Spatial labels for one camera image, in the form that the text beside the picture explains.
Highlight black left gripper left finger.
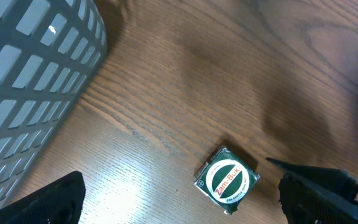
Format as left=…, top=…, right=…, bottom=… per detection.
left=0, top=171, right=86, bottom=224

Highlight dark green round-logo packet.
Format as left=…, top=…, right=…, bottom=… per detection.
left=193, top=146, right=260, bottom=215

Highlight dark grey plastic basket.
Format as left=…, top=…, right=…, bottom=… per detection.
left=0, top=0, right=108, bottom=209

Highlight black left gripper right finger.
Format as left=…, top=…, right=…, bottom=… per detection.
left=278, top=172, right=358, bottom=224

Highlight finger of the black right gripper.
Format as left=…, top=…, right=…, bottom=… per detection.
left=266, top=157, right=358, bottom=201

